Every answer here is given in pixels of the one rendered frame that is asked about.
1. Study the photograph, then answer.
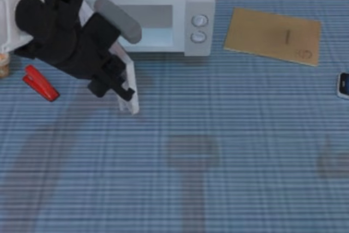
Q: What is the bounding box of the red stapler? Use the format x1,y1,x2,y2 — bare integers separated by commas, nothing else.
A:
22,64,61,103

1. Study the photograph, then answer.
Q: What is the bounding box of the black and white smartphone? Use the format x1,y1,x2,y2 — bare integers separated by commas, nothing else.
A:
336,72,349,100

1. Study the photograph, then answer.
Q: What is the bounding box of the brown notebook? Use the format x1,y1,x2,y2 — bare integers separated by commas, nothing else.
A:
223,7,322,68

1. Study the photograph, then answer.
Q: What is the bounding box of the blue striped tablecloth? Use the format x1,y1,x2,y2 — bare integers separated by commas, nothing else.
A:
0,0,349,233

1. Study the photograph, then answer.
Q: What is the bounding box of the gray wrist camera capsule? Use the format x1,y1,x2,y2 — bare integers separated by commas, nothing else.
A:
94,0,143,44

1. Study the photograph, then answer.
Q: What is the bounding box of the gray microwave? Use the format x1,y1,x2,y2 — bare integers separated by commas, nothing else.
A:
79,0,216,116

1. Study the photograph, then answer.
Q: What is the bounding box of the tan jar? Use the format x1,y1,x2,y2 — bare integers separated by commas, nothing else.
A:
0,52,12,79

